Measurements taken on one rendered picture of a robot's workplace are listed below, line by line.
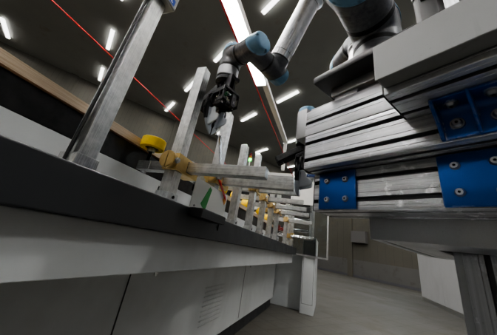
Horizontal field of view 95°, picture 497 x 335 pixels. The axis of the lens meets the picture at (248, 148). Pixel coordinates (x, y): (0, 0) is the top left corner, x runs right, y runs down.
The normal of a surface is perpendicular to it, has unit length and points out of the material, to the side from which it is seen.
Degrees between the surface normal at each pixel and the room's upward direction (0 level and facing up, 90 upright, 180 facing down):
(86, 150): 90
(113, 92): 90
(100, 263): 90
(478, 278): 90
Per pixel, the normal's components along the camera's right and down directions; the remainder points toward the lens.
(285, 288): -0.29, -0.42
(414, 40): -0.77, -0.36
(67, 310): 0.94, 0.02
